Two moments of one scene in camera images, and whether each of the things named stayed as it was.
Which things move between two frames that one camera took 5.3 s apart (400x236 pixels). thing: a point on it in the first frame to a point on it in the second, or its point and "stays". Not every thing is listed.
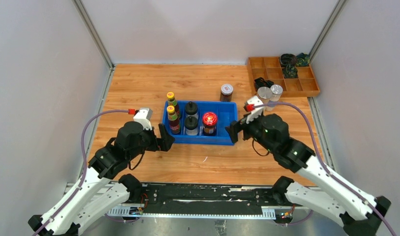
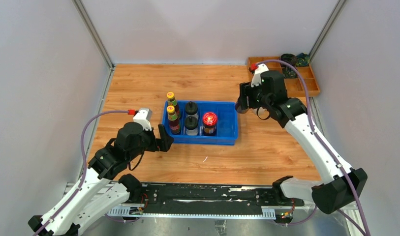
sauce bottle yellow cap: x=174 y=123 stays
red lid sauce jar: x=209 y=119 stays
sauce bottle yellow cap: x=171 y=101 stays
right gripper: x=235 y=127 to x=246 y=90
